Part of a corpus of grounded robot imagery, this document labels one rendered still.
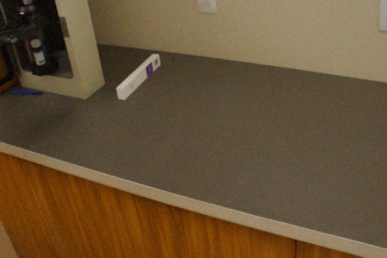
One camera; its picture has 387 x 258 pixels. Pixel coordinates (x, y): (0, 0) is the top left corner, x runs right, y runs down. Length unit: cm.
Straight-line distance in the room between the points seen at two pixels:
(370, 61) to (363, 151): 43
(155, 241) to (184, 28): 81
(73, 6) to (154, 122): 44
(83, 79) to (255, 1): 63
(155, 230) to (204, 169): 25
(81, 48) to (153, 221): 61
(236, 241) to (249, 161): 20
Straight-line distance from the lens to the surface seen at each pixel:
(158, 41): 190
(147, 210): 131
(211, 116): 141
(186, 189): 116
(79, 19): 156
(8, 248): 83
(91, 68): 163
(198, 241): 129
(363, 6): 154
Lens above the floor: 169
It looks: 32 degrees down
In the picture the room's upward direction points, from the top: 7 degrees counter-clockwise
